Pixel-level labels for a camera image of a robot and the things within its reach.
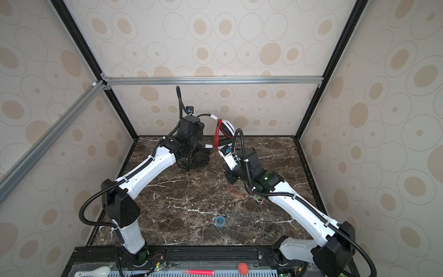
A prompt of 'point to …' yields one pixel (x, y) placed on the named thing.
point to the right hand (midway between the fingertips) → (225, 164)
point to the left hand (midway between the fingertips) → (199, 120)
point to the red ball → (243, 268)
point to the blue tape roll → (220, 221)
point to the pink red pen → (199, 272)
